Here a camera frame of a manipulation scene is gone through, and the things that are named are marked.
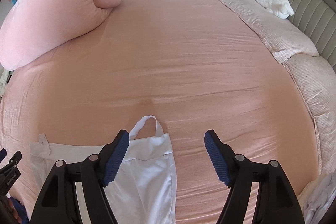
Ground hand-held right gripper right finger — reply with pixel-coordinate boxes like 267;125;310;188
204;130;305;224

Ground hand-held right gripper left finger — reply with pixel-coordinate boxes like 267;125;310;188
31;130;130;224

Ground navy pants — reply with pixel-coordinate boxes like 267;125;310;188
10;196;30;224

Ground white dress with navy trim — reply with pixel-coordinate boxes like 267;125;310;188
30;116;177;224

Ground pink bed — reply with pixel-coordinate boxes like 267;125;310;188
0;0;336;224

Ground lilac garment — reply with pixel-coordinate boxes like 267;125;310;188
299;174;336;224

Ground pink rolled duvet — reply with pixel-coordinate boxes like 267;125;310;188
0;0;122;71

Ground pink patterned quilt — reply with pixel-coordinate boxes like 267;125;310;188
208;0;320;64

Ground white plush toy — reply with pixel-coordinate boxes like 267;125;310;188
253;0;294;20

